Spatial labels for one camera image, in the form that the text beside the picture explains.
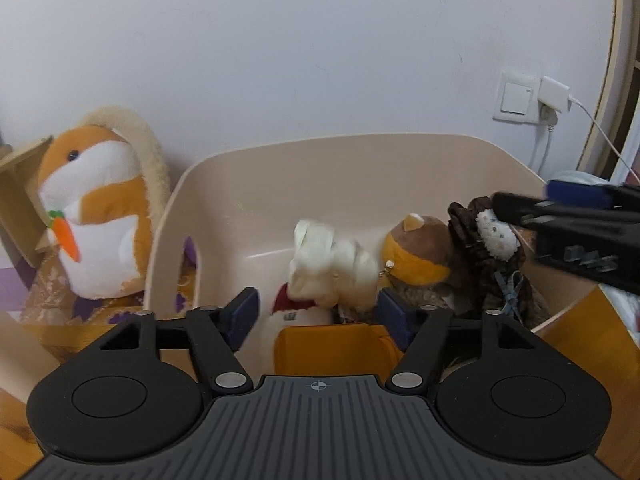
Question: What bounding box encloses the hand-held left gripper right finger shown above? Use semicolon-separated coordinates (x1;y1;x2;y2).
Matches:
377;289;576;395

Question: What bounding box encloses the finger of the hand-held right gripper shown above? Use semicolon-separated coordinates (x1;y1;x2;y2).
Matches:
544;177;640;212
492;190;640;230

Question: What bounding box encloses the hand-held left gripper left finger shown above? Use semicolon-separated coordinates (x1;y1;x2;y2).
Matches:
65;287;261;395

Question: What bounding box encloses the brown squirrel plush toy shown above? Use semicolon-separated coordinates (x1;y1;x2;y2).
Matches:
381;212;456;313

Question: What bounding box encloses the brown scrunchie with hedgehog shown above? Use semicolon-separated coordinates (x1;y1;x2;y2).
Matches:
446;197;552;332

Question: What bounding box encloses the orange box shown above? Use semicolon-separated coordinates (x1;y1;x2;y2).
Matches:
273;323;407;377

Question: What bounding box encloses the white plush toy red bow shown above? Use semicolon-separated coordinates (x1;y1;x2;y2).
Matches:
264;216;379;331

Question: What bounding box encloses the beige plastic container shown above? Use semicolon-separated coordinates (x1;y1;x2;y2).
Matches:
145;132;609;378

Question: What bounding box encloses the blue striped blanket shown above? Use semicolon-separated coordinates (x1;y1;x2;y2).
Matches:
549;170;640;333

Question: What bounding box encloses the white charger plug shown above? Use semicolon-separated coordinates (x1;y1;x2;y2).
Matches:
537;76;574;127

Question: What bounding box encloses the orange white hamster plush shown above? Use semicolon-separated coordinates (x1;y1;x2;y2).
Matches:
37;105;174;302

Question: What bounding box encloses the small wooden box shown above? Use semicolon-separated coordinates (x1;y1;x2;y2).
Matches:
0;135;56;269

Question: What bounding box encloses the white charger cable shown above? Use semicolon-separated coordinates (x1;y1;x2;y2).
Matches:
529;96;640;184

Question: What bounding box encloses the white wall switch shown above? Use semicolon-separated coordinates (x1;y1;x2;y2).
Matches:
492;71;542;125

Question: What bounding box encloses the wooden door frame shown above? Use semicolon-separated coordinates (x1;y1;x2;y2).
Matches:
576;0;640;182

